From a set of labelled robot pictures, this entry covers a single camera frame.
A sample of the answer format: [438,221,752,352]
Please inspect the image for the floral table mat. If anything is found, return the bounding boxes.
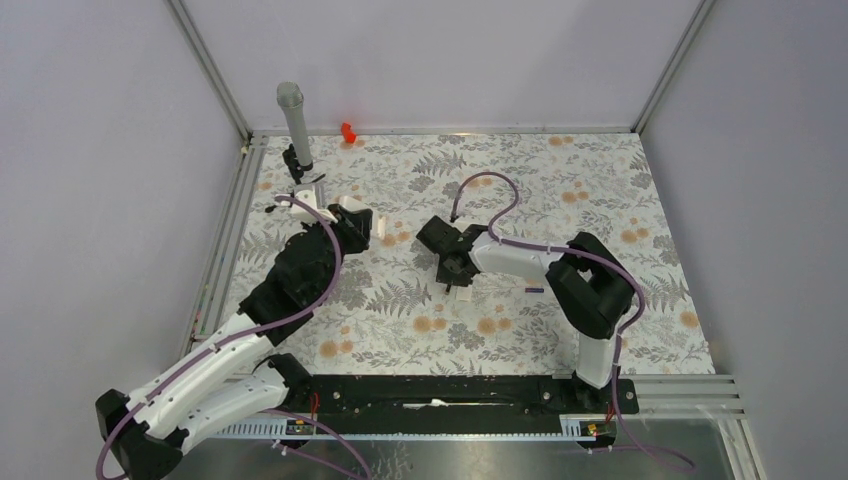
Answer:
[218,132,717,379]

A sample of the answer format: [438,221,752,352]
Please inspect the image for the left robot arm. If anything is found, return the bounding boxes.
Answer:
[95,197,386,479]

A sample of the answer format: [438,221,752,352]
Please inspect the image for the grey microphone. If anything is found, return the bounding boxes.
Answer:
[276,81,314,170]

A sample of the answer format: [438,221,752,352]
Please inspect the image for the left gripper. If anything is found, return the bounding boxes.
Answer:
[301,203,371,302]

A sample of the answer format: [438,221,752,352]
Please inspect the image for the black microphone stand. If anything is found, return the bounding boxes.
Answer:
[282,143,326,195]

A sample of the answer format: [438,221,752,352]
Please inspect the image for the white battery cover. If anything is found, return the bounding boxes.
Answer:
[456,286,473,302]

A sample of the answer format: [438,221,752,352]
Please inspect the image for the red plastic block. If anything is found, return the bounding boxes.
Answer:
[340,122,357,144]

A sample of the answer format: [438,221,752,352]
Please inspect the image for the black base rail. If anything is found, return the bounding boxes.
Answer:
[281,375,640,435]

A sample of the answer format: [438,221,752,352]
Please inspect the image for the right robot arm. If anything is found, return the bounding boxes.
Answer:
[416,216,642,412]

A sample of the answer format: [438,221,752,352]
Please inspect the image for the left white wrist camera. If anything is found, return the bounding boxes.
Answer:
[289,184,332,220]

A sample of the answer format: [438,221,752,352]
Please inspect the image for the white red remote control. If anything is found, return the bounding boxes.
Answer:
[337,196,387,240]

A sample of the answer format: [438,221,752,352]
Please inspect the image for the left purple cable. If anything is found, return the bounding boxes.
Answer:
[95,193,344,480]

